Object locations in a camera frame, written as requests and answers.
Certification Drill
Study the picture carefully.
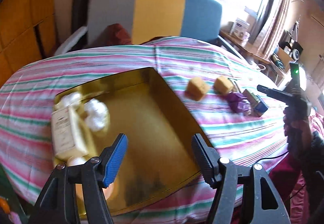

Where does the gloved right hand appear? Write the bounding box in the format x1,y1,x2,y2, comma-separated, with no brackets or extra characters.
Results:
283,106,314,159

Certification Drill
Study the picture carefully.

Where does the green carton box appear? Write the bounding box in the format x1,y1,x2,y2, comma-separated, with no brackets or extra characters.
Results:
243,89,260,108

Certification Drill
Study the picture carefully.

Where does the striped bed sheet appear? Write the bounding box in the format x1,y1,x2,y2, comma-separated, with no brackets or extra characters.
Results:
0,36,324,224

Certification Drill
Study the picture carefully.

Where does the wooden wardrobe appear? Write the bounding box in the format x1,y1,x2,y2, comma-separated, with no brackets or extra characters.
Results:
1,0,58,84

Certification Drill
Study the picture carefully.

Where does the blue Tempo tissue pack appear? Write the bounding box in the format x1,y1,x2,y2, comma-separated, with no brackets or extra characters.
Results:
253,101,268,117

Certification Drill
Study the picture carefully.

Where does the gold tray box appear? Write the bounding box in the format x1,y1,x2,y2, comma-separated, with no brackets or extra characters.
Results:
51,66,213,219

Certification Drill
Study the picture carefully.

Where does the white cardboard box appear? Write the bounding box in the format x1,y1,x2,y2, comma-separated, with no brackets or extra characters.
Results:
231,18,250,40

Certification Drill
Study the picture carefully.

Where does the cream carton box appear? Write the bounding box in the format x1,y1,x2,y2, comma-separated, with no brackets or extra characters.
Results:
51,106,88,161

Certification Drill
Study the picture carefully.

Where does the yellow sponge block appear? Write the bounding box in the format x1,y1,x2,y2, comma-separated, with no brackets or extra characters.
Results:
186,77,210,101
213,76,234,95

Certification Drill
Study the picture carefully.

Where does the wooden desk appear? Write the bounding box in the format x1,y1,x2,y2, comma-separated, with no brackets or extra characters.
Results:
220,30,270,65

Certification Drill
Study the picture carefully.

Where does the dark red cushion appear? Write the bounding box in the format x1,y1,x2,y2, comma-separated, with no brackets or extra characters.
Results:
99,24,133,46

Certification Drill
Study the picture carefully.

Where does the purple packet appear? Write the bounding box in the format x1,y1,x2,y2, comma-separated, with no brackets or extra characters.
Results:
225,92,252,115

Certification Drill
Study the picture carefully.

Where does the grey yellow blue chair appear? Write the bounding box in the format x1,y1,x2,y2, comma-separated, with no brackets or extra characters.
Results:
55,0,240,57

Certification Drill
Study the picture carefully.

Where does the white plastic bundle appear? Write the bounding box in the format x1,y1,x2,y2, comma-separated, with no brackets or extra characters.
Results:
84,98,110,133
54,92,82,110

